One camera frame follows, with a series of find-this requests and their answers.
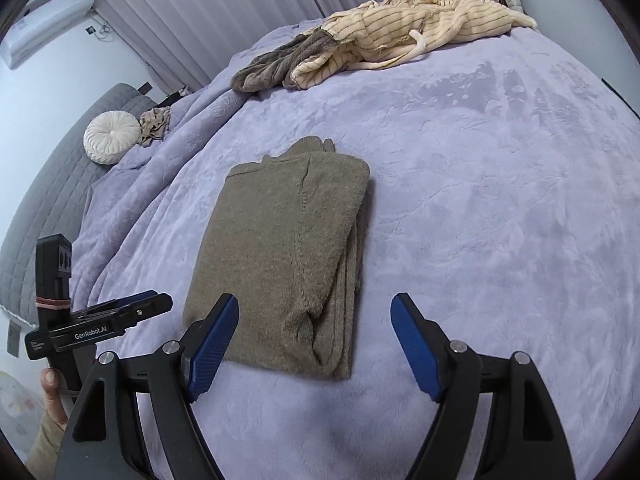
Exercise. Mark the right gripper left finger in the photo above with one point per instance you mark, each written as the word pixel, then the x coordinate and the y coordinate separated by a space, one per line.
pixel 104 438

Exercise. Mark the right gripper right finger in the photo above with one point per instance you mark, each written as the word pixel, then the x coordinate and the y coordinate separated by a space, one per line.
pixel 524 439

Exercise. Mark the brown knit sweater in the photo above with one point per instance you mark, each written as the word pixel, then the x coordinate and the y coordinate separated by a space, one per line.
pixel 285 238

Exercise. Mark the left hand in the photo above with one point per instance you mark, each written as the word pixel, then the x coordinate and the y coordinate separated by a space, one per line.
pixel 53 406

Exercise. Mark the grey quilted headboard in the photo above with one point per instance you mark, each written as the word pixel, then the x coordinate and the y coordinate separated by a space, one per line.
pixel 55 202

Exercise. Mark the round white cushion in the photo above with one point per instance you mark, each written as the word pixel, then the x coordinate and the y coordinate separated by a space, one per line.
pixel 110 135

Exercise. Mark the lavender plush blanket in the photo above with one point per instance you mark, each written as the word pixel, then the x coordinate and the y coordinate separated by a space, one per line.
pixel 505 201

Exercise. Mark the crumpled beige cloth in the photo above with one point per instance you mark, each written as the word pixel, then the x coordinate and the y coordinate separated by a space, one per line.
pixel 153 124

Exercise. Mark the white air conditioner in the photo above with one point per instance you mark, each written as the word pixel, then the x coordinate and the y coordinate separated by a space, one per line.
pixel 39 26

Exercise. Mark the grey brown fleece garment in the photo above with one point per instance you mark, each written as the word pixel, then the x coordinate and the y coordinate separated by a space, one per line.
pixel 275 68

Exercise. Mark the cream striped garment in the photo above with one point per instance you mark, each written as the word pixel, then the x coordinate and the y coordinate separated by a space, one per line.
pixel 377 35

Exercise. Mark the black camera box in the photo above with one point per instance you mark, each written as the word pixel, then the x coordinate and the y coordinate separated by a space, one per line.
pixel 53 270

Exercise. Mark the black wall strip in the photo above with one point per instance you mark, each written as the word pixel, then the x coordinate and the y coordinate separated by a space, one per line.
pixel 614 91

